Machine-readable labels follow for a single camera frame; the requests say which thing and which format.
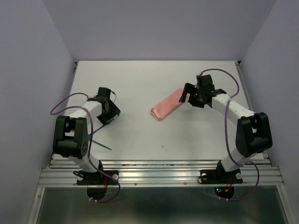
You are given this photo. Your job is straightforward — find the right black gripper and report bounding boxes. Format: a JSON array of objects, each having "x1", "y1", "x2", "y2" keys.
[{"x1": 178, "y1": 83, "x2": 204, "y2": 108}]

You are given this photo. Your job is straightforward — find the pink satin napkin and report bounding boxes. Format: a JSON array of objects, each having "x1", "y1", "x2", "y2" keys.
[{"x1": 150, "y1": 88, "x2": 183, "y2": 121}]

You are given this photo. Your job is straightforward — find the teal plastic utensil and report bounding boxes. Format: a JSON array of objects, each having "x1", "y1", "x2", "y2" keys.
[{"x1": 89, "y1": 118, "x2": 114, "y2": 135}]

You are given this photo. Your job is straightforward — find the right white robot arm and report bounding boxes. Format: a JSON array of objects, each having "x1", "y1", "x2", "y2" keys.
[{"x1": 179, "y1": 75, "x2": 273, "y2": 182}]

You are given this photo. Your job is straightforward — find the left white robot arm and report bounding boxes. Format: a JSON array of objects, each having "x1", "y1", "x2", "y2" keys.
[{"x1": 52, "y1": 87, "x2": 121, "y2": 184}]

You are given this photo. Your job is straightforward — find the teal plastic spoon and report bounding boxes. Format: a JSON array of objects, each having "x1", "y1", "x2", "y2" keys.
[{"x1": 88, "y1": 134, "x2": 112, "y2": 151}]

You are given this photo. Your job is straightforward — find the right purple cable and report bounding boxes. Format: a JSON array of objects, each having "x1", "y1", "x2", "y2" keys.
[{"x1": 197, "y1": 68, "x2": 260, "y2": 201}]

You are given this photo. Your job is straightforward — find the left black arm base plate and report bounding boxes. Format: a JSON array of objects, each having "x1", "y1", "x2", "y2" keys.
[{"x1": 73, "y1": 170, "x2": 117, "y2": 186}]

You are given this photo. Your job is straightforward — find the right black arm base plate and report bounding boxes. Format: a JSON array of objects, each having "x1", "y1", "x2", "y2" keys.
[{"x1": 197, "y1": 169, "x2": 243, "y2": 185}]

